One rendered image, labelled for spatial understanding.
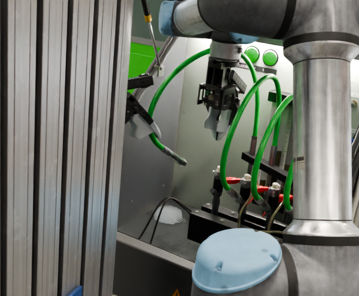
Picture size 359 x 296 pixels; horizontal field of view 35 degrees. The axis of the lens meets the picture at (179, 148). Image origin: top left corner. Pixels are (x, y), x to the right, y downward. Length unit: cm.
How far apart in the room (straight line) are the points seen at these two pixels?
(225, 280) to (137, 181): 105
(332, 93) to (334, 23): 10
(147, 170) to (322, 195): 104
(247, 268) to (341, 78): 31
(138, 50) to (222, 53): 308
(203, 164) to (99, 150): 128
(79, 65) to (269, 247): 39
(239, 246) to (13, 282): 36
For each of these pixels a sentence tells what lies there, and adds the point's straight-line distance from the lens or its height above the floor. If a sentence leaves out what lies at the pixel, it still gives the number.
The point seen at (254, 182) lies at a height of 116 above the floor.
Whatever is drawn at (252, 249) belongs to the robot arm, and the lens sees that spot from 80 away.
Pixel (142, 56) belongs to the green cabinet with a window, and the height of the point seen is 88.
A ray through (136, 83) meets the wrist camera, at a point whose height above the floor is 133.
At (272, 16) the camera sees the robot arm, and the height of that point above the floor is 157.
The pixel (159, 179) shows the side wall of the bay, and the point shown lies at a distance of 189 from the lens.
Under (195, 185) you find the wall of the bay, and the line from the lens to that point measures 193.
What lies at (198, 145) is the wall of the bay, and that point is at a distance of 188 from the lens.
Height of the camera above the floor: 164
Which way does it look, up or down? 19 degrees down
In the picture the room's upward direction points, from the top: 6 degrees clockwise
